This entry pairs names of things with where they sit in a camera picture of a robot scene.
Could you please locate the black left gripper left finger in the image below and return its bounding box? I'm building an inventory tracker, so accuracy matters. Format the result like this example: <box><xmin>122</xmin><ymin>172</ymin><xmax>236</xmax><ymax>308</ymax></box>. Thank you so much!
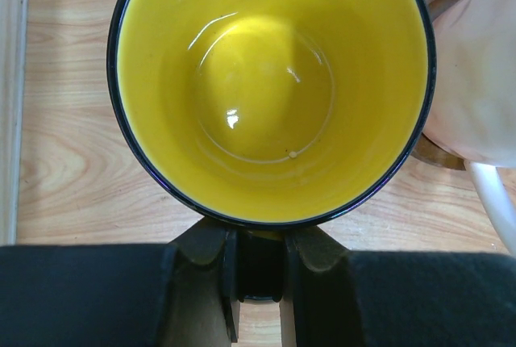
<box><xmin>1</xmin><ymin>220</ymin><xmax>236</xmax><ymax>346</ymax></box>

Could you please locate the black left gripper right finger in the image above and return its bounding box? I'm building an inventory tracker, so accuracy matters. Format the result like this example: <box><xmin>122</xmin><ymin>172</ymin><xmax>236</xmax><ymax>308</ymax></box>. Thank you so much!
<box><xmin>281</xmin><ymin>228</ymin><xmax>515</xmax><ymax>346</ymax></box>

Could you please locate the yellow glass mug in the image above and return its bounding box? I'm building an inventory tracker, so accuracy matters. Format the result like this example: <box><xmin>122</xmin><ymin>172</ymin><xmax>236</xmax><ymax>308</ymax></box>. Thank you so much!
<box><xmin>106</xmin><ymin>0</ymin><xmax>436</xmax><ymax>303</ymax></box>

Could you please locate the pink ceramic mug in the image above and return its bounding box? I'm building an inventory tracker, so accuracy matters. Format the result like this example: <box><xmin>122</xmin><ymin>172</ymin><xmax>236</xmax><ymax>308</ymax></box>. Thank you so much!
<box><xmin>423</xmin><ymin>0</ymin><xmax>515</xmax><ymax>253</ymax></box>

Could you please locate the wooden clothes rack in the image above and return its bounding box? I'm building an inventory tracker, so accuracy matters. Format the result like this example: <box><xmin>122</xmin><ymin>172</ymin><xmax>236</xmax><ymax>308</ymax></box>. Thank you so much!
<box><xmin>1</xmin><ymin>0</ymin><xmax>28</xmax><ymax>245</ymax></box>

